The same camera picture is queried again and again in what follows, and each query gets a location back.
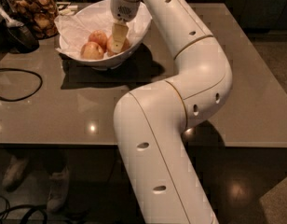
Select white paper in bowl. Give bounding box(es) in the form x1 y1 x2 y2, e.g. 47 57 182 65
54 2 144 60

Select white bowl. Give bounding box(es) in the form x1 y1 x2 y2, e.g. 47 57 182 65
58 0 153 71

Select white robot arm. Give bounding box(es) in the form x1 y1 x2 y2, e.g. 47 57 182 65
111 0 232 224

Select left white shoe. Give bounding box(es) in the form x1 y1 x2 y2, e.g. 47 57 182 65
2 156 29 192

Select black round appliance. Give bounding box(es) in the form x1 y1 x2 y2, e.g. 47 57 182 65
0 0 41 54

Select small white items behind bowl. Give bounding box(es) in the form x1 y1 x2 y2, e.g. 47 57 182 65
58 5 78 16

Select black cable on table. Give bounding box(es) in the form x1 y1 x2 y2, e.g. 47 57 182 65
0 67 44 103

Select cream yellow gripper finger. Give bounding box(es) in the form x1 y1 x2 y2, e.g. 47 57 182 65
111 21 129 52

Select black cables on floor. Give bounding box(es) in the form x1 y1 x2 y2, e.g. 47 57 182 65
0 194 48 224

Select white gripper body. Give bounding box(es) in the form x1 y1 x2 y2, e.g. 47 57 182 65
110 0 141 22

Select red apple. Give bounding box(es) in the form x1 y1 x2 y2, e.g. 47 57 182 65
88 30 108 51
80 42 104 60
106 35 130 57

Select glass jar of chips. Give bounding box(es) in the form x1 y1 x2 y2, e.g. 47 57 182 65
7 0 59 39

